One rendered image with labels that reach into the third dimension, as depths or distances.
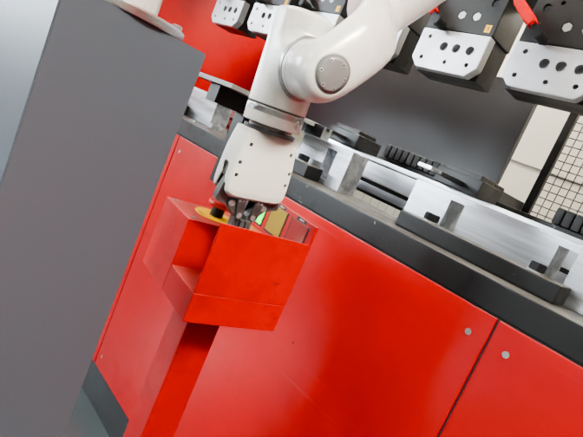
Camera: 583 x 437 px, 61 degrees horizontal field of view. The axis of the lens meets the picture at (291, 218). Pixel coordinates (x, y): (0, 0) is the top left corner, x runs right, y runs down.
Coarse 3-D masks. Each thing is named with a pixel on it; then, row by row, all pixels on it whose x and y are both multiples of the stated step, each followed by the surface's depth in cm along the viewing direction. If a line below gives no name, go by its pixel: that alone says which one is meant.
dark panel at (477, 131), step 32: (352, 96) 181; (384, 96) 171; (416, 96) 162; (448, 96) 154; (480, 96) 147; (512, 96) 140; (384, 128) 168; (416, 128) 160; (448, 128) 152; (480, 128) 145; (512, 128) 138; (448, 160) 150; (480, 160) 143
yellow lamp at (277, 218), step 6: (282, 210) 81; (270, 216) 83; (276, 216) 82; (282, 216) 81; (270, 222) 83; (276, 222) 82; (282, 222) 80; (270, 228) 83; (276, 228) 81; (276, 234) 81
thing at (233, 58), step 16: (176, 0) 181; (192, 0) 184; (208, 0) 188; (160, 16) 180; (176, 16) 183; (192, 16) 187; (208, 16) 191; (192, 32) 189; (208, 32) 194; (224, 32) 198; (208, 48) 196; (224, 48) 200; (240, 48) 205; (256, 48) 210; (208, 64) 199; (224, 64) 203; (240, 64) 208; (256, 64) 213; (224, 80) 206; (240, 80) 211
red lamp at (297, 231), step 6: (294, 222) 78; (300, 222) 77; (288, 228) 79; (294, 228) 77; (300, 228) 76; (306, 228) 75; (288, 234) 78; (294, 234) 77; (300, 234) 76; (294, 240) 77; (300, 240) 76
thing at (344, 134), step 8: (336, 128) 141; (344, 128) 140; (352, 128) 138; (336, 136) 140; (344, 136) 137; (352, 136) 136; (360, 136) 135; (368, 136) 139; (344, 144) 142; (352, 144) 136; (360, 144) 136; (368, 144) 138; (376, 144) 141; (368, 152) 140; (376, 152) 142
